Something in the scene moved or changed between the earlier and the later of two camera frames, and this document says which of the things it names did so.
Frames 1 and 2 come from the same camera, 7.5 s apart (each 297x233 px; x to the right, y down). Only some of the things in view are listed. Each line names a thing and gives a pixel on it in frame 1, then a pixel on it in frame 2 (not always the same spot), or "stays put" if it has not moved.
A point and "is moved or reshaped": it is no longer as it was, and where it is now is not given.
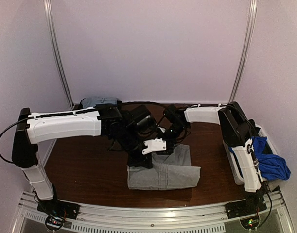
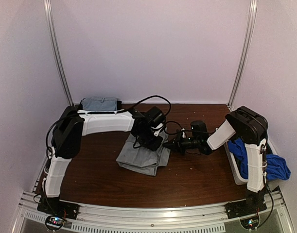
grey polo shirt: x=170 y=171 is moved or reshaped
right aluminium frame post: x=253 y=13 stays put
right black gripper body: x=175 y=133 to x=183 y=144
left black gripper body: x=132 y=160 to x=146 y=140
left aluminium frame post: x=52 y=40 stays put
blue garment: x=271 y=166 stays put
